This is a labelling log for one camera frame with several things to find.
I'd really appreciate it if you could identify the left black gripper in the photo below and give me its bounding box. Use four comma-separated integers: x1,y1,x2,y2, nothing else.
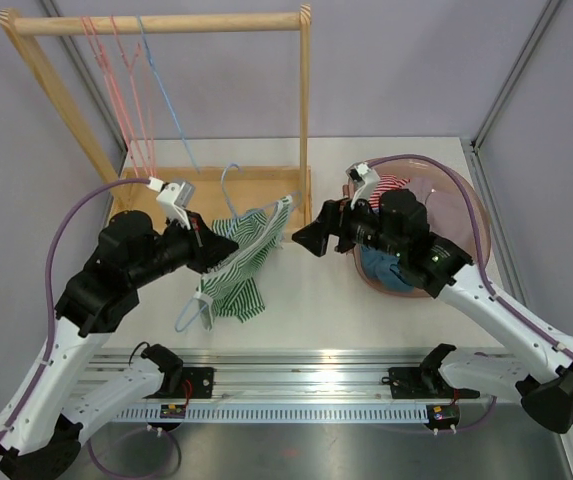
129,209,239,288

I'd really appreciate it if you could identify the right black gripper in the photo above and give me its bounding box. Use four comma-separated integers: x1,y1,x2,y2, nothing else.
294,190,406,260

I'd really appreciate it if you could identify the green white striped tank top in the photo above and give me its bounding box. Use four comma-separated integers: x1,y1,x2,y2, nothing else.
194,195,294,330

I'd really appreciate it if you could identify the blue hanger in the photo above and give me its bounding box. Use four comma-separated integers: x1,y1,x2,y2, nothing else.
174,162,303,333
136,15,201,174

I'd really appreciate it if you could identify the blue tank top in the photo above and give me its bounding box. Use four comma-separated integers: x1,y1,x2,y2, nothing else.
360,246,414,294

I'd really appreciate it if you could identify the red white striped tank top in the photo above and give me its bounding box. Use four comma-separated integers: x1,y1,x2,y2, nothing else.
369,174,410,210

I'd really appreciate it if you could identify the pink wire hanger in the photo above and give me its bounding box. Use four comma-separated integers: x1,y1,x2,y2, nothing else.
80,16,147,177

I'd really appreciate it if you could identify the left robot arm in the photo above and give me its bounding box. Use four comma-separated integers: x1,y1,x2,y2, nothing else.
0,210,239,479

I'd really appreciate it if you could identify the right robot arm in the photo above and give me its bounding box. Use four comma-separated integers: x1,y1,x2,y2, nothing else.
292,190,573,434

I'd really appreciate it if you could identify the wooden clothes rack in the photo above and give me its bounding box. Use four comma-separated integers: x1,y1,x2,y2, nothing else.
0,4,312,234

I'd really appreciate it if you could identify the pink plastic basin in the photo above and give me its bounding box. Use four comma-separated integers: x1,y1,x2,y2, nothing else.
352,154,491,298

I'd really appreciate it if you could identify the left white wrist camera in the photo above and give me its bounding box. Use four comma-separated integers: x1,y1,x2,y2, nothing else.
147,177,195,230

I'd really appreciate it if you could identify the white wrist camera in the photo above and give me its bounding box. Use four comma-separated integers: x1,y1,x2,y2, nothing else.
346,162,380,209
147,177,195,230

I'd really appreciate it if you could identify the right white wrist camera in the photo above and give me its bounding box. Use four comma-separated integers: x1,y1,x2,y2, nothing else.
346,162,380,209

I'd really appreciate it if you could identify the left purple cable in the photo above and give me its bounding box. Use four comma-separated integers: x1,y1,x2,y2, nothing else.
0,177,187,479

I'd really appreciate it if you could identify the purple cable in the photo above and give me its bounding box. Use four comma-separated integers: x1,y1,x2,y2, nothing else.
365,153,573,427
0,177,187,479

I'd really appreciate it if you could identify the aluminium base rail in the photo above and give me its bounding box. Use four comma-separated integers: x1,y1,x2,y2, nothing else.
75,347,517,402

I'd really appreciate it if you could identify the white slotted cable duct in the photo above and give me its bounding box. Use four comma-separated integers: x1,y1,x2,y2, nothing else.
114,403,428,424

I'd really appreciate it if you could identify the left aluminium frame post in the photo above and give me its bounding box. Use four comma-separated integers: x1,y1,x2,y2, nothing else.
40,0,127,146

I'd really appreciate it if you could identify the aluminium frame post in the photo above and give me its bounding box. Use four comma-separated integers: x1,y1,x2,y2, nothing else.
40,0,127,146
470,0,565,154

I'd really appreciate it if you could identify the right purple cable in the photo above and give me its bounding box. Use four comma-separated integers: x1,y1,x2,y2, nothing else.
365,153,573,427

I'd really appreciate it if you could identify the right aluminium frame post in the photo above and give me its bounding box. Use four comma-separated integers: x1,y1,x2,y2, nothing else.
470,0,565,154

